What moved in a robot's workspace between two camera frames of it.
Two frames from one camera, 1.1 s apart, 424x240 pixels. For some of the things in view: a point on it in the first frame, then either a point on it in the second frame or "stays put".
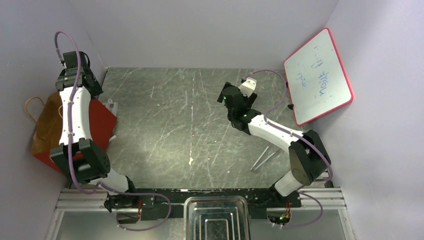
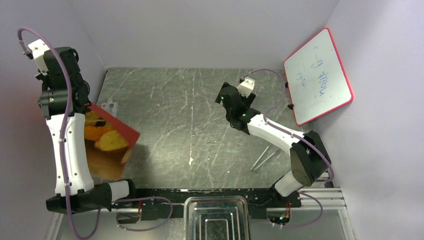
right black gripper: x=231 y=96 stays put
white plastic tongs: x=254 y=166 stays put
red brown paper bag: x=48 y=127 to x=105 y=165
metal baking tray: x=216 y=217 stays put
